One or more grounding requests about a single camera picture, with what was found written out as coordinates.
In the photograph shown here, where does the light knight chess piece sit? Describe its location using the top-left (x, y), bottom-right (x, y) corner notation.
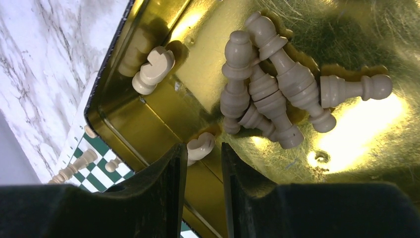
top-left (187, 132), bottom-right (215, 166)

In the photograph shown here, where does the light pawn chess piece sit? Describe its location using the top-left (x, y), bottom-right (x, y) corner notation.
top-left (84, 125), bottom-right (97, 138)

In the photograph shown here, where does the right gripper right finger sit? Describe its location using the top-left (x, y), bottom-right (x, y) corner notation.
top-left (221, 143), bottom-right (420, 238)

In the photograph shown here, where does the light knight in tin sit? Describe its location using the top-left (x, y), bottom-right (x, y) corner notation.
top-left (132, 46), bottom-right (175, 95)

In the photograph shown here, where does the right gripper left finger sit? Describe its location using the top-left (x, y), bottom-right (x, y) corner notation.
top-left (0, 143), bottom-right (187, 238)

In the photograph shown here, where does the light king chess piece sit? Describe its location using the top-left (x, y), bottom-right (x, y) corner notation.
top-left (48, 149), bottom-right (98, 184)

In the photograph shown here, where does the green white chess board mat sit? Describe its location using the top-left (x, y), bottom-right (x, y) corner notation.
top-left (49, 73), bottom-right (204, 238)

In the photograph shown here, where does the pile of light chess pieces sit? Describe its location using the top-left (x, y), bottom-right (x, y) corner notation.
top-left (220, 12), bottom-right (393, 149)

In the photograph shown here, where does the gold tin with light pieces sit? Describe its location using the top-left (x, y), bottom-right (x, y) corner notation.
top-left (84, 0), bottom-right (420, 238)

